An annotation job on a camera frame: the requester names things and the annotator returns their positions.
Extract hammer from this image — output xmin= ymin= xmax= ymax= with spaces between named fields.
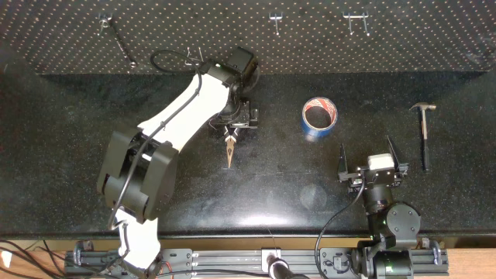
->
xmin=408 ymin=102 xmax=438 ymax=174

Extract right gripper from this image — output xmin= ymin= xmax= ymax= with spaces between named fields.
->
xmin=337 ymin=134 xmax=410 ymax=193

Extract mounting rail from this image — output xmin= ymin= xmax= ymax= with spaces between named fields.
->
xmin=64 ymin=239 xmax=450 ymax=279

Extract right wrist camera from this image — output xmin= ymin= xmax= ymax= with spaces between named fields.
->
xmin=367 ymin=153 xmax=396 ymax=172

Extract wrench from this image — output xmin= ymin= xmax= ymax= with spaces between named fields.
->
xmin=101 ymin=15 xmax=138 ymax=69

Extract loose black cable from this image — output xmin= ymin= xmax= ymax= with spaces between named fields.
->
xmin=0 ymin=239 xmax=67 ymax=278

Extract black and white pliers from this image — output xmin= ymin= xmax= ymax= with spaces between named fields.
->
xmin=222 ymin=126 xmax=239 ymax=170

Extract metal hook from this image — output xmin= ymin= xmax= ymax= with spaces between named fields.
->
xmin=96 ymin=12 xmax=114 ymax=36
xmin=268 ymin=12 xmax=284 ymax=36
xmin=184 ymin=46 xmax=205 ymax=66
xmin=342 ymin=11 xmax=371 ymax=36

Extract roll of blue tape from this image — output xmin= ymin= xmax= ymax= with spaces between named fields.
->
xmin=301 ymin=96 xmax=339 ymax=138

